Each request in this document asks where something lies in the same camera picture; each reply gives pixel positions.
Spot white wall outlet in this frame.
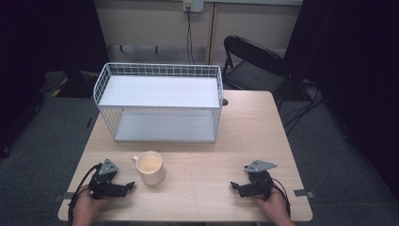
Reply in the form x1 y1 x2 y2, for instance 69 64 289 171
183 0 205 14

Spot person's left hand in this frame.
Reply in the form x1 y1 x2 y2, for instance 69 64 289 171
72 185 111 226

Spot person's right hand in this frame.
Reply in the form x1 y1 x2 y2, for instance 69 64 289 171
250 186 296 226

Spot black floor cables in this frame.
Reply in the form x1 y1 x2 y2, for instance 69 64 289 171
280 79 326 137

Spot black stand base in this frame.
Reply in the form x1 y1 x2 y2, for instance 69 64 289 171
56 64 97 99

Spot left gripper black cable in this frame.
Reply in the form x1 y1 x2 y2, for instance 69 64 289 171
67 162 104 226

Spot cream cup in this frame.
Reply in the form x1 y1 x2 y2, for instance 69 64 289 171
131 151 167 186

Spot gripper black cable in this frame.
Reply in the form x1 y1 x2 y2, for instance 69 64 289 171
270 177 292 218
67 162 104 226

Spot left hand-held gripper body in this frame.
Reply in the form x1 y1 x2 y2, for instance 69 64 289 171
88 158 122 201

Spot white wire shelf rack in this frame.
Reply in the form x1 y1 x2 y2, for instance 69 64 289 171
92 62 225 144

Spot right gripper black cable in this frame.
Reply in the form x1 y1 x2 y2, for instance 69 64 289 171
270 177 292 218

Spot dark curtain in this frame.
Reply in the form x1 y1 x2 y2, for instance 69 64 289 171
0 0 110 158
283 0 399 202

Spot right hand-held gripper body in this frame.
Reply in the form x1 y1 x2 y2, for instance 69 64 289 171
243 159 276 202

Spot grey tape strip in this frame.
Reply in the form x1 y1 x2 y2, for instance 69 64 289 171
293 188 316 200
52 191 77 202

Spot black wall outlet cable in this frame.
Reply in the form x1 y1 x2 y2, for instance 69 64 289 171
185 8 196 66

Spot black folding chair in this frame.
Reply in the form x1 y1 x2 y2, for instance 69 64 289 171
221 35 291 97

